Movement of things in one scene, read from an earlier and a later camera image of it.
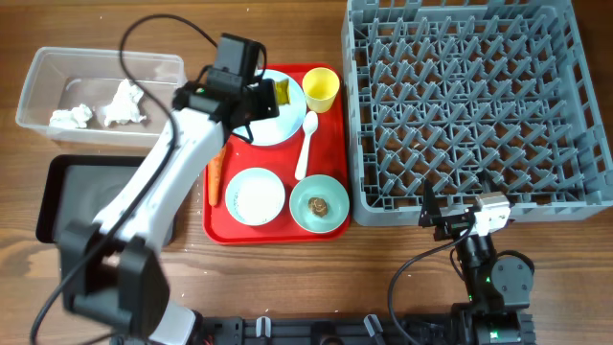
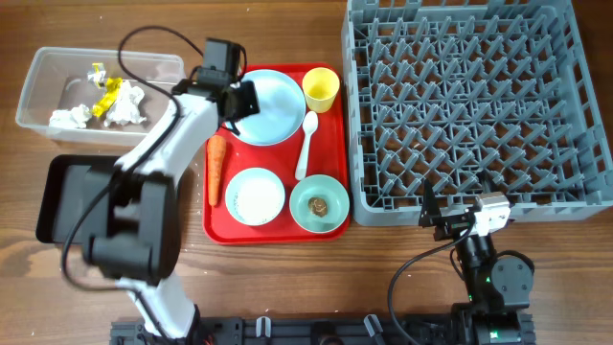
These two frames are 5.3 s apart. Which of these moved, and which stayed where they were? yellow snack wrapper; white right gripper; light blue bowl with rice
Moved: yellow snack wrapper
Stayed: white right gripper; light blue bowl with rice
